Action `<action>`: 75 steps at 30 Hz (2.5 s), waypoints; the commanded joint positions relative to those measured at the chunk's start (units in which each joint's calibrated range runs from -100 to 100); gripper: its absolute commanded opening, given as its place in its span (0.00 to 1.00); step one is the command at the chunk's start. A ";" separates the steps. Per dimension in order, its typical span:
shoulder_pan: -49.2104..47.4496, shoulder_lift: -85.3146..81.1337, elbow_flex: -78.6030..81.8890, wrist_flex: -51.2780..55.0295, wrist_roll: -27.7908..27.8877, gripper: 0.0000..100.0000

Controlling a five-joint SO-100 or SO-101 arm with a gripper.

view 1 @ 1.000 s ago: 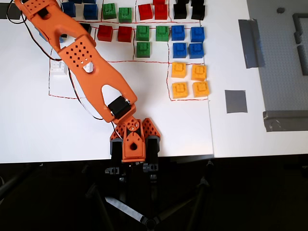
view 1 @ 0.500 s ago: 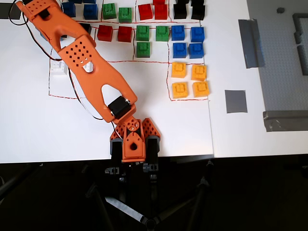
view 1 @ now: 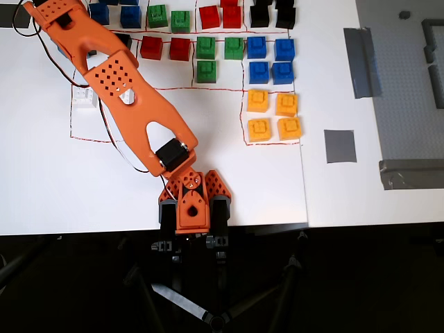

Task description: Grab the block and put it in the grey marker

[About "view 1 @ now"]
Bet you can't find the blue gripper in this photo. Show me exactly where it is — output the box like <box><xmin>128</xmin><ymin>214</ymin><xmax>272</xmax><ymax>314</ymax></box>
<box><xmin>51</xmin><ymin>36</ymin><xmax>71</xmax><ymax>62</ymax></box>

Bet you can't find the orange robot base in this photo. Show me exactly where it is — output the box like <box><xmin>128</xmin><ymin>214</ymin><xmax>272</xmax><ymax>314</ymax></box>
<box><xmin>157</xmin><ymin>169</ymin><xmax>232</xmax><ymax>234</ymax></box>

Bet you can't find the green lego block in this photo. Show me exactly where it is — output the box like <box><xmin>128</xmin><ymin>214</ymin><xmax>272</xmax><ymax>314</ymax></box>
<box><xmin>196</xmin><ymin>60</ymin><xmax>218</xmax><ymax>84</ymax></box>
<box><xmin>170</xmin><ymin>10</ymin><xmax>191</xmax><ymax>34</ymax></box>
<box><xmin>196</xmin><ymin>36</ymin><xmax>218</xmax><ymax>60</ymax></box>
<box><xmin>146</xmin><ymin>4</ymin><xmax>170</xmax><ymax>29</ymax></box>
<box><xmin>224</xmin><ymin>37</ymin><xmax>245</xmax><ymax>60</ymax></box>

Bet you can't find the yellow lego block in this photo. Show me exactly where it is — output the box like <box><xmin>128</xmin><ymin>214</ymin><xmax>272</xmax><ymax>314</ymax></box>
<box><xmin>275</xmin><ymin>92</ymin><xmax>299</xmax><ymax>117</ymax></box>
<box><xmin>277</xmin><ymin>117</ymin><xmax>302</xmax><ymax>142</ymax></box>
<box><xmin>246</xmin><ymin>89</ymin><xmax>270</xmax><ymax>113</ymax></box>
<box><xmin>247</xmin><ymin>117</ymin><xmax>272</xmax><ymax>142</ymax></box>

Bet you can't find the grey square tape marker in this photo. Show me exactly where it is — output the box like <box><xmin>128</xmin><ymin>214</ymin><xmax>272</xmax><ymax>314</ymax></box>
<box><xmin>324</xmin><ymin>129</ymin><xmax>357</xmax><ymax>164</ymax></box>

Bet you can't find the grey black table clamp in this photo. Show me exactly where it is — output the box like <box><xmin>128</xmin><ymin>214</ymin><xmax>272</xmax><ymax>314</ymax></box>
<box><xmin>151</xmin><ymin>199</ymin><xmax>178</xmax><ymax>254</ymax></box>
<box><xmin>205</xmin><ymin>195</ymin><xmax>232</xmax><ymax>261</ymax></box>

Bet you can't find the black tripod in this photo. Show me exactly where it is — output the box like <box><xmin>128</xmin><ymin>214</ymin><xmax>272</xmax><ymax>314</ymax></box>
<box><xmin>121</xmin><ymin>230</ymin><xmax>309</xmax><ymax>333</ymax></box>

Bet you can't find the grey tape strip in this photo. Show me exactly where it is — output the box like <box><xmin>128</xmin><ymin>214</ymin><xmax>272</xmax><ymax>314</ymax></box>
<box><xmin>378</xmin><ymin>158</ymin><xmax>444</xmax><ymax>191</ymax></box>
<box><xmin>343</xmin><ymin>26</ymin><xmax>383</xmax><ymax>100</ymax></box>

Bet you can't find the grey lego baseplate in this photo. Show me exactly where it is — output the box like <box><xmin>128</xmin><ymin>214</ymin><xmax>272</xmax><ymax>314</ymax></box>
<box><xmin>357</xmin><ymin>0</ymin><xmax>444</xmax><ymax>164</ymax></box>

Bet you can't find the grey lego wall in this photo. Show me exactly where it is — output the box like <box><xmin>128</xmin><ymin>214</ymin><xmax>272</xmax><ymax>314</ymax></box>
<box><xmin>428</xmin><ymin>64</ymin><xmax>444</xmax><ymax>110</ymax></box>
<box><xmin>421</xmin><ymin>19</ymin><xmax>444</xmax><ymax>64</ymax></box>

